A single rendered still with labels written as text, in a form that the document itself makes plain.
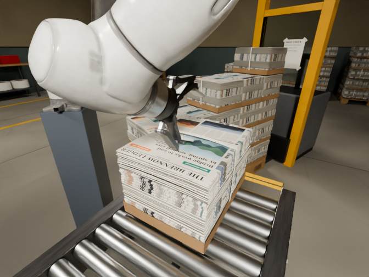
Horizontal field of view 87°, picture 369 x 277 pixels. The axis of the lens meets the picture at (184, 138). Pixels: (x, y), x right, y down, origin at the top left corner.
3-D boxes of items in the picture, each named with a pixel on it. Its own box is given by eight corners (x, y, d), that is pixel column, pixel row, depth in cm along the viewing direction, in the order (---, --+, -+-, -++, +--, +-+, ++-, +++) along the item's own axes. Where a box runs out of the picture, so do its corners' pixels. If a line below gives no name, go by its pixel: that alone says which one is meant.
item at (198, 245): (155, 184, 76) (154, 175, 74) (225, 214, 62) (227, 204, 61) (123, 211, 64) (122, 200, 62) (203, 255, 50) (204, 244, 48)
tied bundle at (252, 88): (210, 99, 192) (211, 74, 182) (229, 95, 208) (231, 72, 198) (241, 107, 164) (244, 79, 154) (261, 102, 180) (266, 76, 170)
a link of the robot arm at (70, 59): (123, 130, 36) (178, 85, 31) (21, 112, 22) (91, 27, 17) (105, 85, 39) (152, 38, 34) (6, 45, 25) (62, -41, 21)
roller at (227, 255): (121, 208, 68) (129, 211, 72) (262, 286, 46) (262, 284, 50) (129, 195, 70) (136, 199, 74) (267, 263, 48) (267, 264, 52)
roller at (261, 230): (147, 183, 78) (149, 192, 81) (273, 237, 56) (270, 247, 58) (155, 176, 82) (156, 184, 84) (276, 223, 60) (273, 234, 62)
